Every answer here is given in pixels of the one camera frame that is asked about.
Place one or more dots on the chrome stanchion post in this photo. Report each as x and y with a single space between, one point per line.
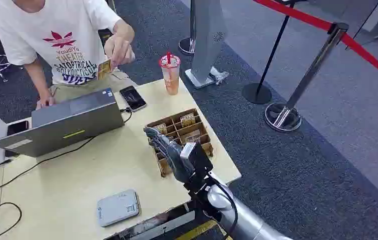
311 71
187 45

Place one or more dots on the grey floor stand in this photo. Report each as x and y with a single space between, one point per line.
208 39

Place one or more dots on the grey metal desk rail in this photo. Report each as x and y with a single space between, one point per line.
169 225

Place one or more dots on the printed card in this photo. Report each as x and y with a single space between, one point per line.
161 128
192 136
103 70
187 120

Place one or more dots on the black smartphone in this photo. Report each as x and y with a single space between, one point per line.
18 127
133 98

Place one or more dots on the person's right hand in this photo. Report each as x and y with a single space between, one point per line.
46 101

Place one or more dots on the orange drink cup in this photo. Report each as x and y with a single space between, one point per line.
171 78

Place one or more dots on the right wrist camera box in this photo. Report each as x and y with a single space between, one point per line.
197 159

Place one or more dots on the black stanchion post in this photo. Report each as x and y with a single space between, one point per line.
256 93

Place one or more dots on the white flat device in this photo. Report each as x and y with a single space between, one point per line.
118 208

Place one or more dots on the person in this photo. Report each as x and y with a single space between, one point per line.
59 39

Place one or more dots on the grey laptop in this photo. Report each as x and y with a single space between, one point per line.
76 127

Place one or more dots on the red barrier belt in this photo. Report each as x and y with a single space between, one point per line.
308 18

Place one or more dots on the person's left hand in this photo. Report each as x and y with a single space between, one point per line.
119 49

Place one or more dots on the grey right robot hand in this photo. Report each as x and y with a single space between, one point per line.
170 152

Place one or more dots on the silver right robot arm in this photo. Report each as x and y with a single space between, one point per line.
241 218

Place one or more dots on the wooden card box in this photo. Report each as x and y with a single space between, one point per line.
170 120

